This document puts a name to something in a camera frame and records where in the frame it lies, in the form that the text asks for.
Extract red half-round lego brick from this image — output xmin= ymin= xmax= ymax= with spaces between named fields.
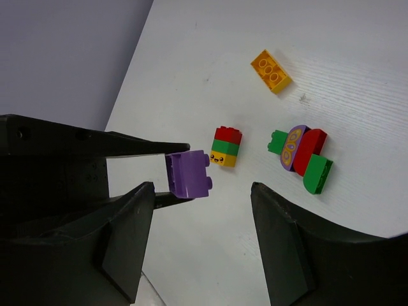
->
xmin=293 ymin=129 xmax=327 ymax=177

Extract green lego in small stack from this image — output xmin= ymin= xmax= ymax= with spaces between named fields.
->
xmin=211 ymin=139 xmax=240 ymax=156

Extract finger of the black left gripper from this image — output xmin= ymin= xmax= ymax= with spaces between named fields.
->
xmin=154 ymin=192 xmax=193 ymax=209
xmin=106 ymin=131 xmax=191 ymax=157

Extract purple butterfly lego brick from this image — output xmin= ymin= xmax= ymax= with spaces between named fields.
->
xmin=280 ymin=125 xmax=310 ymax=171

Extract red lego atop small stack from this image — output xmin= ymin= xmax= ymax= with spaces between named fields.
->
xmin=214 ymin=126 xmax=242 ymax=145

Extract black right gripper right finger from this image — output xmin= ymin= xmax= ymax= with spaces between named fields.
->
xmin=251 ymin=182 xmax=407 ymax=305

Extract purple square lego brick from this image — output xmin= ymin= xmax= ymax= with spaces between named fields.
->
xmin=164 ymin=150 xmax=212 ymax=199

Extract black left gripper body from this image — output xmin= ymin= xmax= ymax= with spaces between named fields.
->
xmin=1 ymin=115 xmax=109 ymax=233

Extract green half-round lego brick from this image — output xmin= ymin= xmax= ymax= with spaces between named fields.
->
xmin=267 ymin=129 xmax=288 ymax=156

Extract green lego brick in cluster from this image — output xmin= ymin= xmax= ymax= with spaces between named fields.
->
xmin=303 ymin=154 xmax=333 ymax=194

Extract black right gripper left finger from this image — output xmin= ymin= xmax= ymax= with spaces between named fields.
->
xmin=1 ymin=182 xmax=155 ymax=305

